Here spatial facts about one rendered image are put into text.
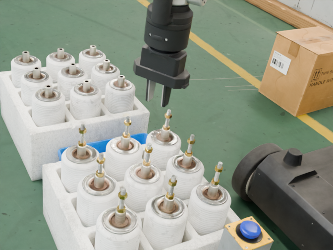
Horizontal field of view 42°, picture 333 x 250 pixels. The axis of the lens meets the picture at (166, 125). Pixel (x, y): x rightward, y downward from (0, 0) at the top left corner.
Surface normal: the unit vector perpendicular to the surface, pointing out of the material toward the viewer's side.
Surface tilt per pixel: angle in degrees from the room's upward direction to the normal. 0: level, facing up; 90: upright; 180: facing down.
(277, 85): 89
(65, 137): 90
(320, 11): 90
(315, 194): 0
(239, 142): 0
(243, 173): 67
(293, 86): 90
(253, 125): 0
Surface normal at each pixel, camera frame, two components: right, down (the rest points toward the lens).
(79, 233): 0.14, -0.83
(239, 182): -0.83, 0.22
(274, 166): -0.51, -0.45
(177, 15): 0.30, -0.18
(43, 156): 0.50, 0.54
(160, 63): -0.45, 0.44
